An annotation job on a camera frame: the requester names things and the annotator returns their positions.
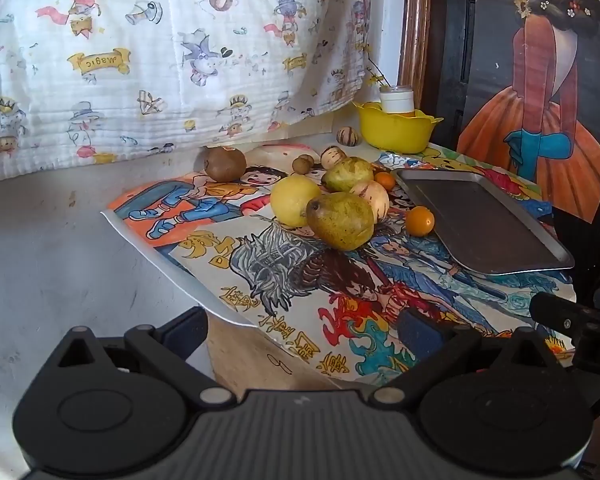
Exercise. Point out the cartoon boys drawing sheet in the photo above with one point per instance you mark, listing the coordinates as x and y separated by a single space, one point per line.
200 200

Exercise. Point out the white capped bottle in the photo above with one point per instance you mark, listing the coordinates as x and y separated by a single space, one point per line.
396 99

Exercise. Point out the yellow plastic bowl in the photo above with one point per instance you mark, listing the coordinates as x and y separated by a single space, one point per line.
395 132

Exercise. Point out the white cartoon printed blanket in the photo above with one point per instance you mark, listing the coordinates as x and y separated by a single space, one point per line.
155 60

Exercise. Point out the brown wooden frame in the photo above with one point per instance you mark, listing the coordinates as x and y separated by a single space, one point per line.
414 35

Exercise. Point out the metal tray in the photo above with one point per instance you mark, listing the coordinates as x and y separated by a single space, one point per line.
480 220

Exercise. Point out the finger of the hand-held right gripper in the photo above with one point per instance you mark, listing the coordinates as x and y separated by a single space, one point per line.
560 312

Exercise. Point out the yellow lemon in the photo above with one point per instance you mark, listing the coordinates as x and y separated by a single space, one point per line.
292 200

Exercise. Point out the yellow flower sprig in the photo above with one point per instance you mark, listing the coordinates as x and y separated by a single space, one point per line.
378 78

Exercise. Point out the wall poster with orange dress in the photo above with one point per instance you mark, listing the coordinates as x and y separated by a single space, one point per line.
545 85

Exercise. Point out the brown longan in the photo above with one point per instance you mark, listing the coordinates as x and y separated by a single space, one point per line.
302 164

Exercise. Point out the small striped pepino melon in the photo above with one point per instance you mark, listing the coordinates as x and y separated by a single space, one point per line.
333 155

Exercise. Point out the striped nut near bowl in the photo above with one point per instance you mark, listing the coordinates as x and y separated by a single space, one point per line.
348 136

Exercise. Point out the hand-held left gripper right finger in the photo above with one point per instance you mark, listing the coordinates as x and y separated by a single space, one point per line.
420 335

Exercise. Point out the yellow and red drawing sheet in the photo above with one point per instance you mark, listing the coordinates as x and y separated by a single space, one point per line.
500 180

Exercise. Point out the small orange kumquat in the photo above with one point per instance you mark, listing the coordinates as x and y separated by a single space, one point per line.
385 181
420 220

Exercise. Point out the grey-haired figures drawing sheet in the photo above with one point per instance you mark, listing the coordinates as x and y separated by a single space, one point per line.
305 280

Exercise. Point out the brown kiwi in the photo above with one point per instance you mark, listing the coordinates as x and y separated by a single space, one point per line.
224 164

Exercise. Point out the large striped pepino melon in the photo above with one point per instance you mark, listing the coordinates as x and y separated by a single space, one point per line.
374 195

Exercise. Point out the black panelled door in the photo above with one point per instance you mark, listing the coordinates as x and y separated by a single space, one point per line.
450 35

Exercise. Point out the green pear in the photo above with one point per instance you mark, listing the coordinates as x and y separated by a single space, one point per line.
340 221
349 174

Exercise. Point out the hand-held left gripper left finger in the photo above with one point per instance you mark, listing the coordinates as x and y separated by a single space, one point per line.
185 331

